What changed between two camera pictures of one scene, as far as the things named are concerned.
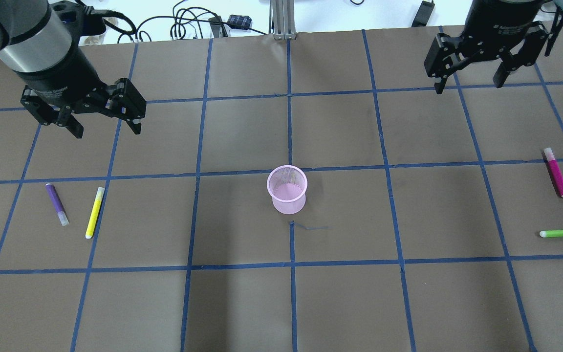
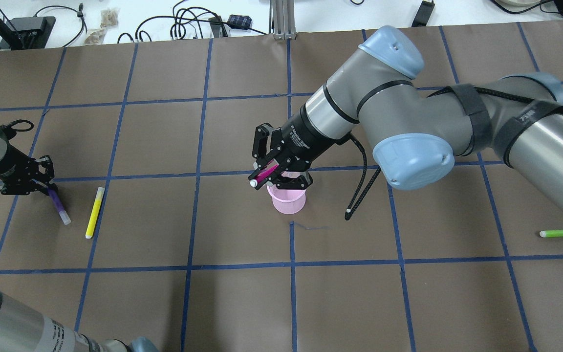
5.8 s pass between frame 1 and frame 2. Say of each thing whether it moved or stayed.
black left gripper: moved
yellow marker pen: stayed
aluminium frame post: stayed
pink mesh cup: stayed
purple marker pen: stayed
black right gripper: moved
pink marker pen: moved
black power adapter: stayed
